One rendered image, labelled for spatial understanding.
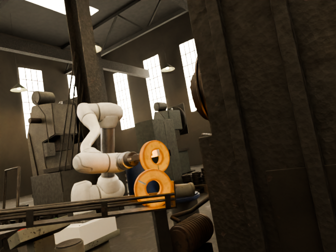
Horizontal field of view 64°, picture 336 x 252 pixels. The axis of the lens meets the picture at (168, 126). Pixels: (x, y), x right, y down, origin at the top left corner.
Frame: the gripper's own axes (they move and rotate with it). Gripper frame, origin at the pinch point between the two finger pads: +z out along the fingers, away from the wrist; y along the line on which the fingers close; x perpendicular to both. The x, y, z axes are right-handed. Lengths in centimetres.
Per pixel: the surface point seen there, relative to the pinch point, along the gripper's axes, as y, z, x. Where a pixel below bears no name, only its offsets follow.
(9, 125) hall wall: -219, -1228, 296
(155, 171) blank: 9.5, 10.6, -7.9
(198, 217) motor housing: -10.8, 9.0, -31.9
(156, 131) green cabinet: -248, -282, 55
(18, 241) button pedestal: 51, -36, -25
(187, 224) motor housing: -1.2, 11.2, -32.2
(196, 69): -19.8, 19.7, 35.0
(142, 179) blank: 14.8, 8.2, -9.7
